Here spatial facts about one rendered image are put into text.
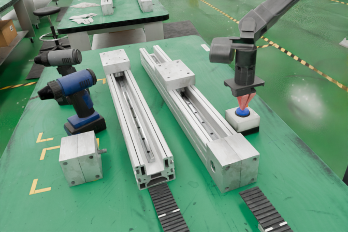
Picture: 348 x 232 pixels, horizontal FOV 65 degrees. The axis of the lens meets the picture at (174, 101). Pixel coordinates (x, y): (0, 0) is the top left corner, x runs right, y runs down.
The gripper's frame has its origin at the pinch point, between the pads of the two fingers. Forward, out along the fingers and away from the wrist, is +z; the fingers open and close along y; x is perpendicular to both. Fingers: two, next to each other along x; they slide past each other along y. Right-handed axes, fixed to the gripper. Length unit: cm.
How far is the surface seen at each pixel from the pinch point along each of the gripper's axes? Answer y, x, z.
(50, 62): 56, -43, -10
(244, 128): 1.4, 4.1, 4.9
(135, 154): 35.4, 7.8, 0.0
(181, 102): 16.3, -10.5, 0.0
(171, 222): 32.1, 25.5, 6.1
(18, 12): 136, -425, 38
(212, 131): 12.2, 4.4, 2.6
